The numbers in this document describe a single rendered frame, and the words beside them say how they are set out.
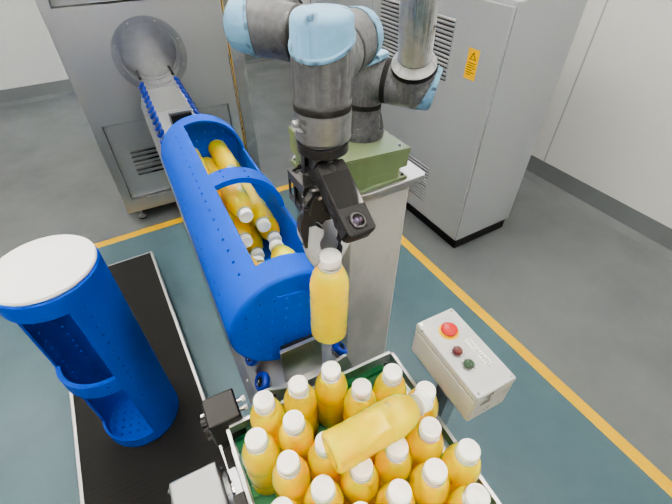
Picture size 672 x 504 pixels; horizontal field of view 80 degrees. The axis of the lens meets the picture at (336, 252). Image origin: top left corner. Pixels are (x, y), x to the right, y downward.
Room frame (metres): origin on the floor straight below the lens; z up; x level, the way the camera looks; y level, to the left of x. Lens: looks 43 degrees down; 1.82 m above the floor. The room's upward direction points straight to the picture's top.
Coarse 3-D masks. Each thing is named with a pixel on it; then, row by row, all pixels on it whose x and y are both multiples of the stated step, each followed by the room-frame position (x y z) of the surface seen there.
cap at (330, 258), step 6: (324, 252) 0.48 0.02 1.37; (330, 252) 0.48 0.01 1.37; (336, 252) 0.49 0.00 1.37; (324, 258) 0.47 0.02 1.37; (330, 258) 0.47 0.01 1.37; (336, 258) 0.47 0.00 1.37; (324, 264) 0.46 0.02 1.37; (330, 264) 0.46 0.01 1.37; (336, 264) 0.46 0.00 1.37; (330, 270) 0.46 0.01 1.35
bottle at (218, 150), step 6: (210, 144) 1.33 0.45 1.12; (216, 144) 1.32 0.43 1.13; (222, 144) 1.32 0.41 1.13; (210, 150) 1.31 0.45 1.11; (216, 150) 1.28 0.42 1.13; (222, 150) 1.27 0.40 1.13; (228, 150) 1.28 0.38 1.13; (216, 156) 1.25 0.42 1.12; (222, 156) 1.23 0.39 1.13; (228, 156) 1.23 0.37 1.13; (216, 162) 1.23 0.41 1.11; (222, 162) 1.21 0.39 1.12; (228, 162) 1.21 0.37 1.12; (234, 162) 1.22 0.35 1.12; (222, 168) 1.20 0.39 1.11
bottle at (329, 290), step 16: (320, 272) 0.47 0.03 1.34; (336, 272) 0.46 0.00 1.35; (320, 288) 0.45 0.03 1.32; (336, 288) 0.45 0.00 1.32; (320, 304) 0.44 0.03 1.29; (336, 304) 0.44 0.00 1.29; (320, 320) 0.44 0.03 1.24; (336, 320) 0.44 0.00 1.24; (320, 336) 0.44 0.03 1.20; (336, 336) 0.44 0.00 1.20
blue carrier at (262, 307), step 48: (192, 144) 1.14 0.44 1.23; (240, 144) 1.35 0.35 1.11; (192, 192) 0.92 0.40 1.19; (192, 240) 0.83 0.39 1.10; (240, 240) 0.68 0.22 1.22; (288, 240) 0.91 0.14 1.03; (240, 288) 0.56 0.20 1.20; (288, 288) 0.57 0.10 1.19; (240, 336) 0.51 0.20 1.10; (288, 336) 0.56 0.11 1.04
